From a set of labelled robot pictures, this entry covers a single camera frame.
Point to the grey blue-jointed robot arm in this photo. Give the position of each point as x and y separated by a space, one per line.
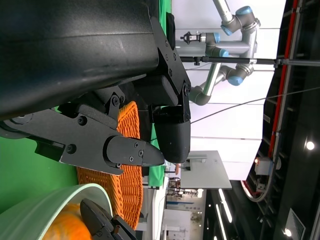
247 45

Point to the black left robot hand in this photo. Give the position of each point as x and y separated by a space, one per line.
75 50

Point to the orange wicker basket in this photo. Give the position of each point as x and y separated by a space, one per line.
130 200

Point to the round orange-white bread bun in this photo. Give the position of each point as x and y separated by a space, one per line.
65 225

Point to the green tablecloth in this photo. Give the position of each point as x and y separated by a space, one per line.
20 170

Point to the white round bowl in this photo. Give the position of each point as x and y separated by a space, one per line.
37 207

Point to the black stand pole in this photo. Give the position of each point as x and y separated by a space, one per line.
225 59

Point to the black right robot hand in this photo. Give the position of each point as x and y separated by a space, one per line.
105 225

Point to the white box with orange lamp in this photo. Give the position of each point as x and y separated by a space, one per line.
265 166

